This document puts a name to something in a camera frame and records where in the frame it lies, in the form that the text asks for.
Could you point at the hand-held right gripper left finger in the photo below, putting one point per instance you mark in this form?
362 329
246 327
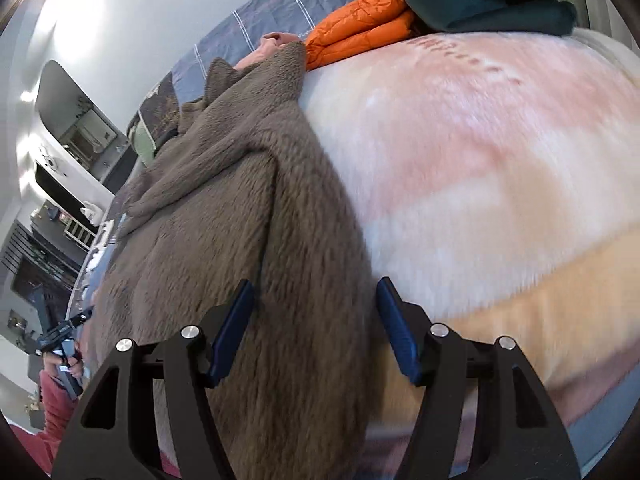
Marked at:
227 340

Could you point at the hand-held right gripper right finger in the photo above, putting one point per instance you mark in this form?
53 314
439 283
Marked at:
400 340

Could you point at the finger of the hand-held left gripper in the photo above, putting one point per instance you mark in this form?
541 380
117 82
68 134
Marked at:
82 316

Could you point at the brown fleece coat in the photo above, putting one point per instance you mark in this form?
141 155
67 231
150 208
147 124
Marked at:
250 210

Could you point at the person's left hand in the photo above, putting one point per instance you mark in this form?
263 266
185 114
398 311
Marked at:
75 362

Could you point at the dark shelving unit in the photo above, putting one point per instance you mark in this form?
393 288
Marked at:
35 270

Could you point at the white dresser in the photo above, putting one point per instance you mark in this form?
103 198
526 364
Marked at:
55 180

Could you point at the pink cream printed blanket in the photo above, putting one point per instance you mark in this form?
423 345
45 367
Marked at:
475 160

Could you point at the landscape print pillow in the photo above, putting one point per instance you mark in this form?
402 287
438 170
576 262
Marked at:
160 105

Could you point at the pink quilted jacket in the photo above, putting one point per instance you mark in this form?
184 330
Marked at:
274 42

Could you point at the orange puffer jacket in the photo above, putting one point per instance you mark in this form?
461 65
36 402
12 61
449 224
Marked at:
360 20

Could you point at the wall mirror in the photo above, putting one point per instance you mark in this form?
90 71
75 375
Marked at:
75 110

